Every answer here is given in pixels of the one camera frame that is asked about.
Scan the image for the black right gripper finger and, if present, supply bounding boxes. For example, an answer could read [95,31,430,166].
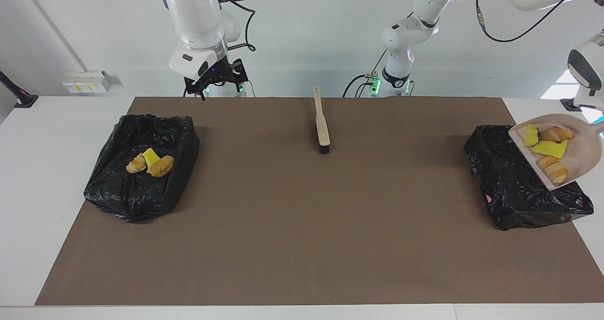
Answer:
[184,77,208,101]
[229,59,249,86]

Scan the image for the green and yellow sponge piece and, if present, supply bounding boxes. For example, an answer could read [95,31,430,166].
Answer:
[143,148,162,174]

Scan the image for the brown bread roll toy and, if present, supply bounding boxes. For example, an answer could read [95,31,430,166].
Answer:
[150,155,175,178]

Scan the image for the striped croissant toy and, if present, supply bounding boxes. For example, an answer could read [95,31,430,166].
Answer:
[537,156,570,186]
[126,153,148,174]

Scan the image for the beige hand brush black bristles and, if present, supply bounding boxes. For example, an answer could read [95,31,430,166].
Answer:
[314,86,331,154]

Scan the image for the beige bread chunk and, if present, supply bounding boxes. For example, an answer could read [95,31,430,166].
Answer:
[540,126,576,143]

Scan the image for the beige plastic dustpan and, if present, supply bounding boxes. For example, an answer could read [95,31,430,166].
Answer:
[508,114,604,191]

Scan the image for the deep black bagged bin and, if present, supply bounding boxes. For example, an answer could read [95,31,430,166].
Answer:
[84,114,201,224]

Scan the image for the flat black bagged bin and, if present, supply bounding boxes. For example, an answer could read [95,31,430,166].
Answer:
[463,125,595,231]

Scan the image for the brown table mat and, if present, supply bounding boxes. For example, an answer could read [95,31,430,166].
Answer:
[35,97,604,306]

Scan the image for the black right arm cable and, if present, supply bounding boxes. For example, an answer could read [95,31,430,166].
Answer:
[218,0,258,52]

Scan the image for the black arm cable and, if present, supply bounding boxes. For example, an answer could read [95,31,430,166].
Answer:
[218,0,258,52]
[475,0,604,43]

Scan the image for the white wall socket box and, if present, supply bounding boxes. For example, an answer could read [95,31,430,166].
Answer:
[62,71,114,94]

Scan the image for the black left base cable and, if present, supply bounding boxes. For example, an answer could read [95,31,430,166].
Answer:
[343,74,378,98]

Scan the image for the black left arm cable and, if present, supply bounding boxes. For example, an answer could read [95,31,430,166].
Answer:
[475,0,604,43]

